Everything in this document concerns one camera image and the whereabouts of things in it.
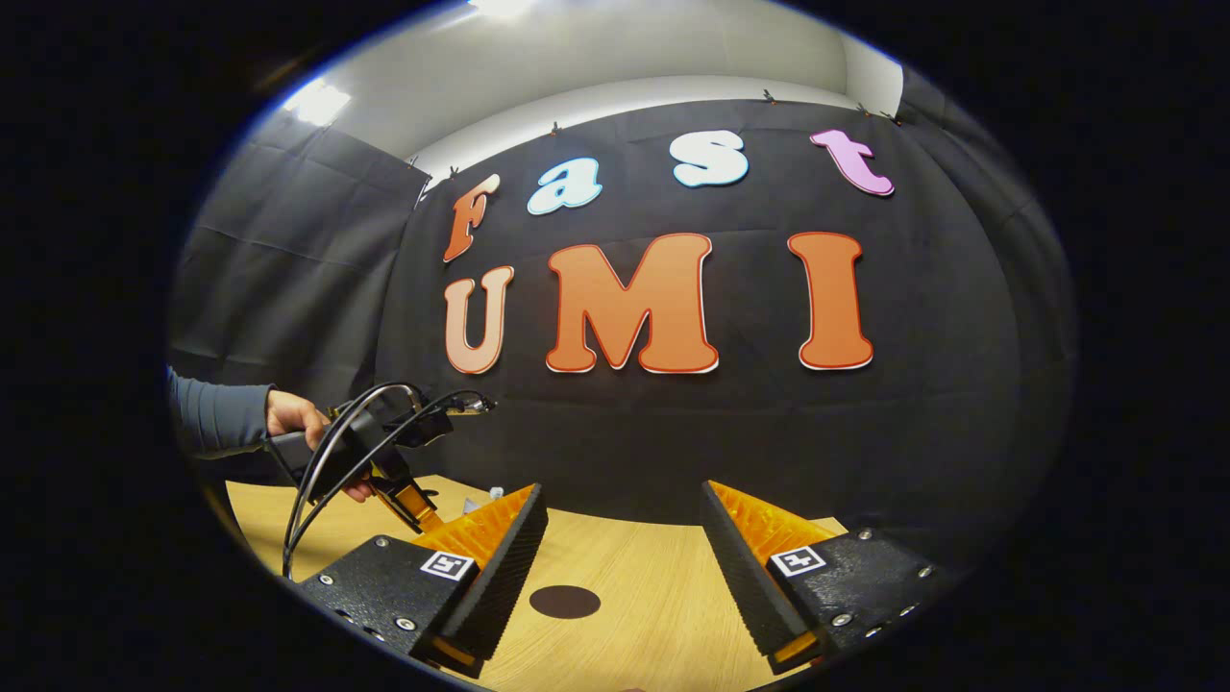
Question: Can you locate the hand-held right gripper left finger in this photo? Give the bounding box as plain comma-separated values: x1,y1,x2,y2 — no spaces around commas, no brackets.
298,483,549,679

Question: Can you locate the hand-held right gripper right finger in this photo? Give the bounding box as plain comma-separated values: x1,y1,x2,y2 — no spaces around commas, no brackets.
701,481,947,674

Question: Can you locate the dark round coaster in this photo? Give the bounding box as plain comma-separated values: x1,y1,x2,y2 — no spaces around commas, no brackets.
529,584,603,620

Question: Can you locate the wooden desktop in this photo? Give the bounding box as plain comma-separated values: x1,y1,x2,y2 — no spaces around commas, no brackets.
226,474,851,692

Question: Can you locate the black backdrop cloth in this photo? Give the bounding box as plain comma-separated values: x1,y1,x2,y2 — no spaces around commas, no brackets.
165,91,1077,578

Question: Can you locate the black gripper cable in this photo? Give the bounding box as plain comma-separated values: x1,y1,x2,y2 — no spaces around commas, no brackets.
282,382,481,580

